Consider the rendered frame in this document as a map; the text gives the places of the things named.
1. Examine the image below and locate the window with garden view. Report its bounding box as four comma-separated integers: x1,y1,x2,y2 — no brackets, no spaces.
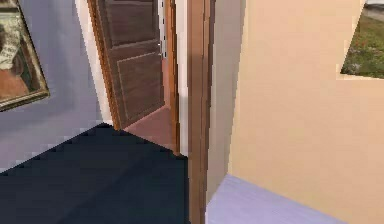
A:
339,0,384,80

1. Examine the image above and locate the gold framed wall picture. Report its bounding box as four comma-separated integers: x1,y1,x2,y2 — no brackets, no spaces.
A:
0,0,51,113

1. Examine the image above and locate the brown panelled room door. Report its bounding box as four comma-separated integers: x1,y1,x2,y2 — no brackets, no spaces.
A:
95,0,166,130

